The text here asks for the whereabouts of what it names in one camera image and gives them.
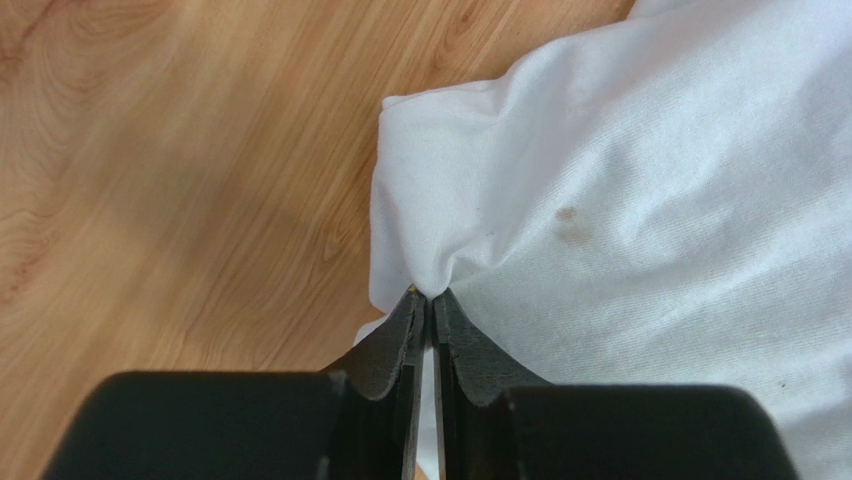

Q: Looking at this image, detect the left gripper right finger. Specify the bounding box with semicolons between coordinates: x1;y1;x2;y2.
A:
432;291;797;479

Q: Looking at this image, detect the white printed t-shirt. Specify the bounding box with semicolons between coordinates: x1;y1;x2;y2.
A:
369;1;851;479

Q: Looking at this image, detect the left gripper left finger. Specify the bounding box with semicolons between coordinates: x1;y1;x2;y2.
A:
44;290;425;479

